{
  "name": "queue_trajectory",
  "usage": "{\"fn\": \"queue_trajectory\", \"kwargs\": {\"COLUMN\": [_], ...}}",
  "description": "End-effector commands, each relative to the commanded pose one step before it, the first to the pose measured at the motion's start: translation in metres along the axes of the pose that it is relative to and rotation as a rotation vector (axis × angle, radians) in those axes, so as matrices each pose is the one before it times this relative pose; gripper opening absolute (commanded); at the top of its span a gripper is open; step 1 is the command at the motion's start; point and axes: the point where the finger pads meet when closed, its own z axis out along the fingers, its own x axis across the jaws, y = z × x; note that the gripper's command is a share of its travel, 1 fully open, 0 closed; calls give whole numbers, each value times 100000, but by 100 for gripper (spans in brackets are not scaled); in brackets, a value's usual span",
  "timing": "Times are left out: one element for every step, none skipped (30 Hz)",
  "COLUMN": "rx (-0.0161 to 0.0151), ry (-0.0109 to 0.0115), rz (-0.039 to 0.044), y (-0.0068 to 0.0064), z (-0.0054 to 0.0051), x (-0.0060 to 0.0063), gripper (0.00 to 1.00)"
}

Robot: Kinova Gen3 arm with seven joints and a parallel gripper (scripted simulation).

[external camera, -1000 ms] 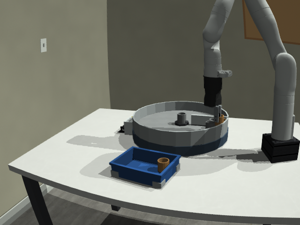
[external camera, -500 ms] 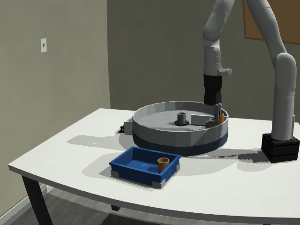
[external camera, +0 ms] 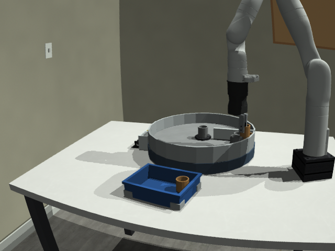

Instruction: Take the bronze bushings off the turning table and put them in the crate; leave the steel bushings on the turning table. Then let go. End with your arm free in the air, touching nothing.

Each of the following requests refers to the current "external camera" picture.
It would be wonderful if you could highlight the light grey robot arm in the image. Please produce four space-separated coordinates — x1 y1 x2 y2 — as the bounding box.
226 0 331 157

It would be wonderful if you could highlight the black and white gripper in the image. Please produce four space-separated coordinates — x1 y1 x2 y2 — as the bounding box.
227 67 259 133

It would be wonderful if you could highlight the blue square tray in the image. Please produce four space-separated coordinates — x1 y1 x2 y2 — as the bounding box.
122 163 201 211

